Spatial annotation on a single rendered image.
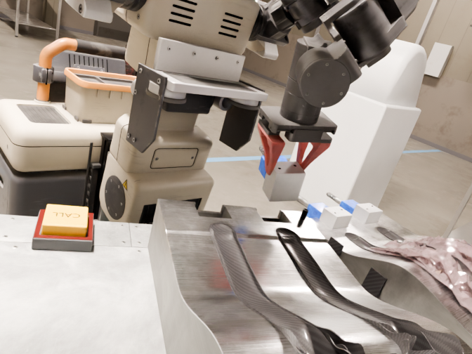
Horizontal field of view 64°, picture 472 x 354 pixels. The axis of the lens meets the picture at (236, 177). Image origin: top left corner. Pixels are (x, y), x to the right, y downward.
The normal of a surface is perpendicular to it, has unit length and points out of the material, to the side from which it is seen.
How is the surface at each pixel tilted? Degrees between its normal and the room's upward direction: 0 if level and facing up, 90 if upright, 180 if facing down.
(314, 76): 100
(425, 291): 90
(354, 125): 90
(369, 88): 80
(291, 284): 0
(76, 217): 0
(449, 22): 90
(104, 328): 0
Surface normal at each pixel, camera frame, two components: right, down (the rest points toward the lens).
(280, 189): 0.27, 0.55
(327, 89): -0.04, 0.52
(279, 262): 0.28, -0.87
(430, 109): -0.73, 0.06
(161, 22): 0.59, 0.56
